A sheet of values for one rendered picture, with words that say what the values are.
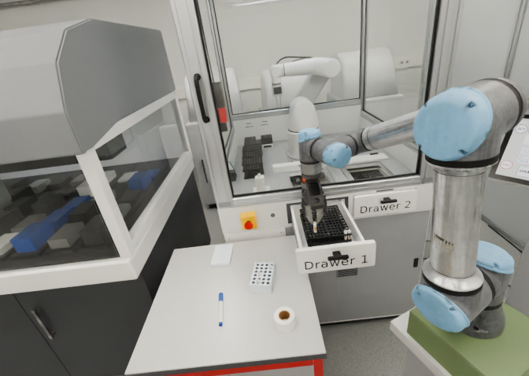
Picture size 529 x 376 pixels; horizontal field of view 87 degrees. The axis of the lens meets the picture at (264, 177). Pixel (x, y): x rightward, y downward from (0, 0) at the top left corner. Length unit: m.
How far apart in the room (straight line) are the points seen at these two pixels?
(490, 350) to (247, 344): 0.65
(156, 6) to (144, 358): 4.08
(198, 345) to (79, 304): 0.76
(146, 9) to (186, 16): 3.39
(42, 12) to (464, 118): 4.89
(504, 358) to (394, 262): 0.82
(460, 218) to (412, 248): 1.03
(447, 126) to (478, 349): 0.61
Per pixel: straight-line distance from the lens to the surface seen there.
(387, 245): 1.60
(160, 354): 1.11
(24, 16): 5.16
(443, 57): 1.33
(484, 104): 0.58
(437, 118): 0.58
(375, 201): 1.40
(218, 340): 1.07
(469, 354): 0.96
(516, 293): 2.01
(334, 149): 0.84
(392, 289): 1.83
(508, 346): 1.01
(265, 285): 1.12
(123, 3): 4.62
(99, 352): 1.91
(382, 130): 0.86
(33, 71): 1.14
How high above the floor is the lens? 1.61
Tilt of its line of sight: 25 degrees down
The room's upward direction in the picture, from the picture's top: 8 degrees counter-clockwise
